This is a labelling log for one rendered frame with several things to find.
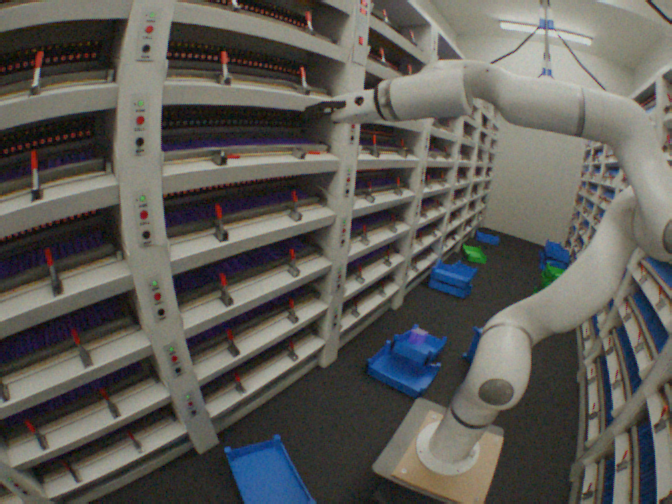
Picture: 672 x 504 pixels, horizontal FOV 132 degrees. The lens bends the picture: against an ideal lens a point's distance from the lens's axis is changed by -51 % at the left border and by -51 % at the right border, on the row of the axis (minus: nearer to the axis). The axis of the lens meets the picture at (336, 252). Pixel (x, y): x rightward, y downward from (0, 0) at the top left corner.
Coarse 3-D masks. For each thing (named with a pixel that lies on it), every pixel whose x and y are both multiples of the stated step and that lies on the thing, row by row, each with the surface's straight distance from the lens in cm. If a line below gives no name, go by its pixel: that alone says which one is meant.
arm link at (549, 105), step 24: (480, 72) 59; (504, 72) 54; (480, 96) 61; (504, 96) 50; (528, 96) 49; (552, 96) 50; (576, 96) 51; (528, 120) 50; (552, 120) 50; (576, 120) 51
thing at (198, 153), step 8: (280, 144) 90; (288, 144) 92; (296, 144) 94; (304, 144) 96; (312, 144) 99; (168, 152) 71; (176, 152) 71; (184, 152) 71; (192, 152) 72; (200, 152) 73; (208, 152) 74; (224, 152) 77; (232, 152) 78; (240, 152) 80; (248, 152) 81; (256, 152) 83; (264, 152) 83; (320, 152) 98; (168, 160) 70; (192, 160) 71
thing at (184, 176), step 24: (336, 144) 103; (168, 168) 68; (192, 168) 69; (216, 168) 70; (240, 168) 74; (264, 168) 79; (288, 168) 85; (312, 168) 93; (336, 168) 102; (168, 192) 67
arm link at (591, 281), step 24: (624, 192) 63; (624, 216) 58; (600, 240) 58; (624, 240) 60; (576, 264) 56; (600, 264) 54; (624, 264) 60; (552, 288) 57; (576, 288) 54; (600, 288) 54; (504, 312) 66; (528, 312) 62; (552, 312) 56; (576, 312) 55; (480, 336) 67; (528, 336) 64
